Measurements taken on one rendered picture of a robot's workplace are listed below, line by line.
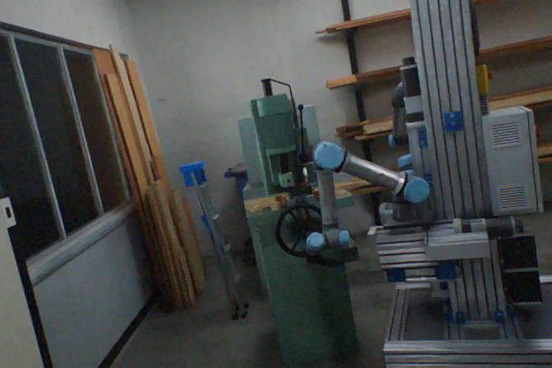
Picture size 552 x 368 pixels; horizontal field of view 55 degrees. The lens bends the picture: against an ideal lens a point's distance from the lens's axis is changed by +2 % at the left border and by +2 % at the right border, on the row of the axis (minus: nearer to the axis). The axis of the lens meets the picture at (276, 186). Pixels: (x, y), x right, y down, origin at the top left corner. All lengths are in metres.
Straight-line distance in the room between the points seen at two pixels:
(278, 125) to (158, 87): 2.76
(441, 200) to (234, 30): 3.26
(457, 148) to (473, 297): 0.76
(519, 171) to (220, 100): 3.40
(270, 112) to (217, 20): 2.64
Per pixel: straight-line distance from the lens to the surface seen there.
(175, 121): 5.44
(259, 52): 5.32
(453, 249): 2.44
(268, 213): 2.83
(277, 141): 2.87
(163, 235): 4.14
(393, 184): 2.35
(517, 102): 5.17
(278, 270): 2.92
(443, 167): 2.66
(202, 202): 3.68
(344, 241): 2.36
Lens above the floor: 1.47
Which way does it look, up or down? 9 degrees down
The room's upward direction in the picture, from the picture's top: 11 degrees counter-clockwise
